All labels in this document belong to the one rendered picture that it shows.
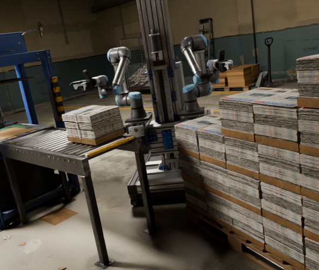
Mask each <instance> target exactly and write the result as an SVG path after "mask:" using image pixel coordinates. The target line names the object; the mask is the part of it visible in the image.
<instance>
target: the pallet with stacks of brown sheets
mask: <svg viewBox="0 0 319 270"><path fill-rule="evenodd" d="M230 67H231V66H230ZM259 75H260V64H248V65H241V66H239V65H235V66H233V68H231V70H227V71H225V72H220V71H219V83H217V84H211V85H212V93H238V92H246V91H250V88H251V87H254V86H255V85H256V82H257V80H258V77H259ZM235 87H242V88H243V91H231V88H235ZM218 88H224V91H214V90H216V89H218Z"/></svg>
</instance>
